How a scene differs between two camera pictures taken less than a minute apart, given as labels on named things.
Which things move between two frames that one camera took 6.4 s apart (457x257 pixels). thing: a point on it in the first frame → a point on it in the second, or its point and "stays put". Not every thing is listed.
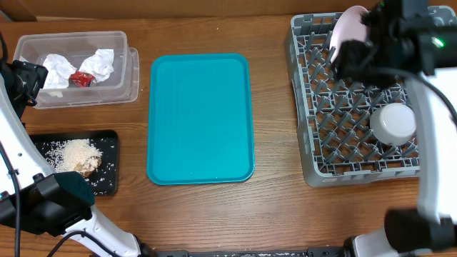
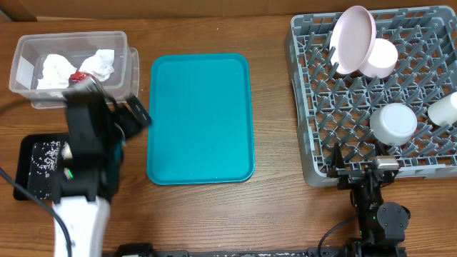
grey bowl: [393, 123] stays put
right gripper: [350, 63] → [350, 176]
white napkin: [58, 70] stays put
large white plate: [349, 26] stays put
